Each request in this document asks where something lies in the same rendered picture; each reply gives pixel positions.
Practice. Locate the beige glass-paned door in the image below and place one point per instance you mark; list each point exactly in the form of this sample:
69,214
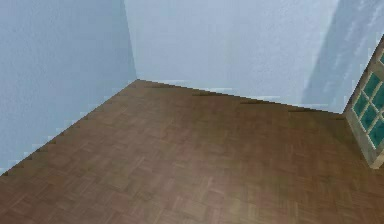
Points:
369,117

